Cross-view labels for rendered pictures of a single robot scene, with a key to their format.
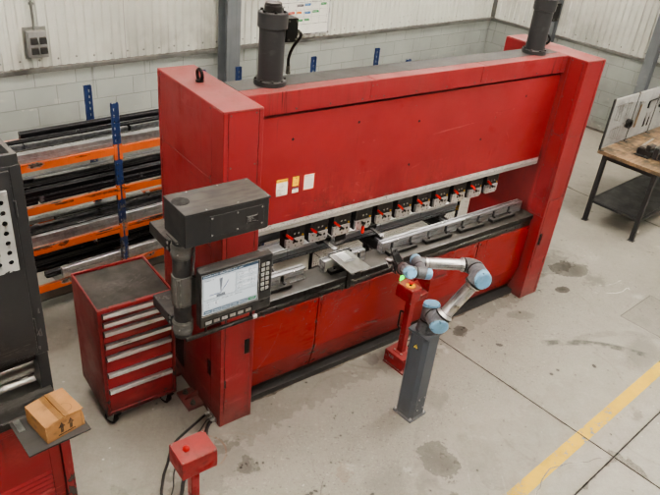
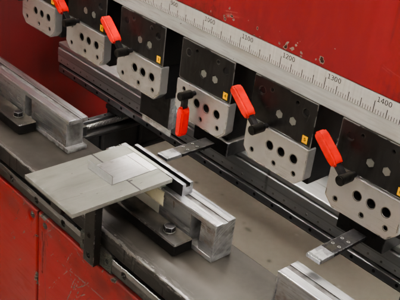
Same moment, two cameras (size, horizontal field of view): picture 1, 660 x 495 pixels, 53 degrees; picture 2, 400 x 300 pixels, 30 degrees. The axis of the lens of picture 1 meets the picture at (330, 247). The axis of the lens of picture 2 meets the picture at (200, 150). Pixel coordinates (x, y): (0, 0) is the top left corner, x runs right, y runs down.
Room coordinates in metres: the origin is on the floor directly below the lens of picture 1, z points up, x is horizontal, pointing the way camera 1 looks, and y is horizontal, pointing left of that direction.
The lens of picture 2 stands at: (4.16, -1.55, 1.85)
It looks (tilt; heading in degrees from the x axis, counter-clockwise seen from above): 28 degrees down; 84
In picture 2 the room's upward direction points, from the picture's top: 7 degrees clockwise
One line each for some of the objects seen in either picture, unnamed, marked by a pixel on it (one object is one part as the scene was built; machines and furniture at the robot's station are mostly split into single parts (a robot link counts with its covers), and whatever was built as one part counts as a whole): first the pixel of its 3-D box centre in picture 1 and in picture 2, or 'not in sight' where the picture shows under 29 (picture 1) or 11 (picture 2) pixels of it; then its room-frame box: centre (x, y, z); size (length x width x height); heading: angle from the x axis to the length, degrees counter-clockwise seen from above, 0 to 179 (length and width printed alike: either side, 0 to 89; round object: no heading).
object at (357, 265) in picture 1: (350, 261); (99, 178); (4.11, -0.15, 1.00); 0.26 x 0.18 x 0.01; 39
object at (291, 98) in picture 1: (429, 80); not in sight; (4.63, -0.57, 2.23); 3.00 x 0.10 x 0.14; 129
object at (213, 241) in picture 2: (342, 258); (165, 198); (4.25, -0.10, 0.92); 0.39 x 0.06 x 0.10; 129
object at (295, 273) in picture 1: (273, 280); (27, 98); (3.87, 0.37, 0.92); 0.50 x 0.06 x 0.10; 129
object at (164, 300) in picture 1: (192, 300); not in sight; (3.18, 0.77, 1.18); 0.40 x 0.24 x 0.07; 129
